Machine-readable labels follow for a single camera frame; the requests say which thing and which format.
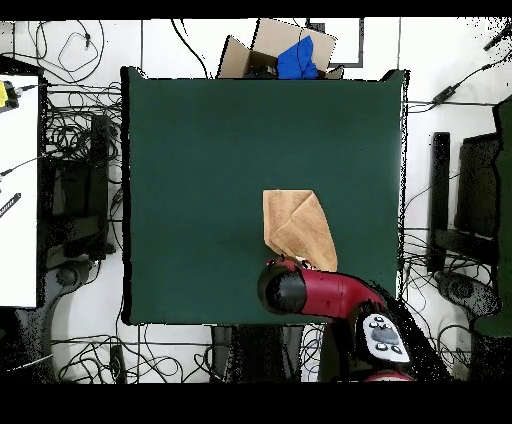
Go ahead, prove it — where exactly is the orange terry towel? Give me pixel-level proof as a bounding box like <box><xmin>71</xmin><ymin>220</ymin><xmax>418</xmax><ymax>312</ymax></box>
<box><xmin>262</xmin><ymin>189</ymin><xmax>339</xmax><ymax>273</ymax></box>

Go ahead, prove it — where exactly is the dark green table cloth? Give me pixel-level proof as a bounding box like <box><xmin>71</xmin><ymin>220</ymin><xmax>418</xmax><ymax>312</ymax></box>
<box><xmin>120</xmin><ymin>65</ymin><xmax>409</xmax><ymax>326</ymax></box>

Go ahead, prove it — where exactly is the blue cloth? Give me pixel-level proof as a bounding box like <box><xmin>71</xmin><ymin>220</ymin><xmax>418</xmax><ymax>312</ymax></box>
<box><xmin>276</xmin><ymin>35</ymin><xmax>320</xmax><ymax>80</ymax></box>

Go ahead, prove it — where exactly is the black equipment stand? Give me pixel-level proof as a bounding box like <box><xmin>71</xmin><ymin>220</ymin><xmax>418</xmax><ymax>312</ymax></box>
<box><xmin>39</xmin><ymin>113</ymin><xmax>117</xmax><ymax>261</ymax></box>
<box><xmin>425</xmin><ymin>131</ymin><xmax>501</xmax><ymax>273</ymax></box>

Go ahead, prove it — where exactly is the brown cardboard box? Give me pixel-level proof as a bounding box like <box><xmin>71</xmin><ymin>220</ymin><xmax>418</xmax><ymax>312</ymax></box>
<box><xmin>215</xmin><ymin>17</ymin><xmax>345</xmax><ymax>80</ymax></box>

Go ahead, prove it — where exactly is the white desk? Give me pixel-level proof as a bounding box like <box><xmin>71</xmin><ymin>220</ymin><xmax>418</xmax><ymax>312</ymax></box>
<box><xmin>0</xmin><ymin>73</ymin><xmax>41</xmax><ymax>309</ymax></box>

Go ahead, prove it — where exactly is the yellow and black device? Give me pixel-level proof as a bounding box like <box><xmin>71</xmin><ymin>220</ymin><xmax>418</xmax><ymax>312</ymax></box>
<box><xmin>0</xmin><ymin>79</ymin><xmax>20</xmax><ymax>115</ymax></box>

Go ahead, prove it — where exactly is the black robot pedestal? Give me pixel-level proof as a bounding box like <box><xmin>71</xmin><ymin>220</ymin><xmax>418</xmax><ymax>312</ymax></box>
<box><xmin>210</xmin><ymin>324</ymin><xmax>307</xmax><ymax>383</ymax></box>

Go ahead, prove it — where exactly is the black cable tangle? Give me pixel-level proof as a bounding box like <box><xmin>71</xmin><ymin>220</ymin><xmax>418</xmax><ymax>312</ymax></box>
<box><xmin>51</xmin><ymin>323</ymin><xmax>213</xmax><ymax>383</ymax></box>
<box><xmin>39</xmin><ymin>79</ymin><xmax>123</xmax><ymax>169</ymax></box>
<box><xmin>399</xmin><ymin>227</ymin><xmax>497</xmax><ymax>381</ymax></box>

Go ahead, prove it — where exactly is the black power adapter with cable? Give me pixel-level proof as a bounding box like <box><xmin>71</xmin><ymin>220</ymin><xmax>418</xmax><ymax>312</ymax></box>
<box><xmin>406</xmin><ymin>51</ymin><xmax>512</xmax><ymax>115</ymax></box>

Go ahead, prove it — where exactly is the grey looped cable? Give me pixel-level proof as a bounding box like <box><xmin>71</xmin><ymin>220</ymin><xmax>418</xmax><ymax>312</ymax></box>
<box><xmin>35</xmin><ymin>19</ymin><xmax>106</xmax><ymax>85</ymax></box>

